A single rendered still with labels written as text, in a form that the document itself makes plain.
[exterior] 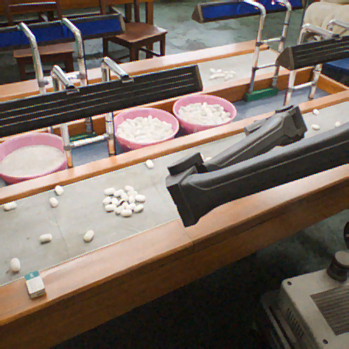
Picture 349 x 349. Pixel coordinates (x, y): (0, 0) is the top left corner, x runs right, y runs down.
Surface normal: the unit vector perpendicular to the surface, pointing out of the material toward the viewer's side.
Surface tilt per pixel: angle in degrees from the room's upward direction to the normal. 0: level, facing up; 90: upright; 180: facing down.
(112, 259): 0
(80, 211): 0
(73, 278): 0
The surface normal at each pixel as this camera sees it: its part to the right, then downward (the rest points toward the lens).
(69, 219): 0.04, -0.79
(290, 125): 0.61, -0.15
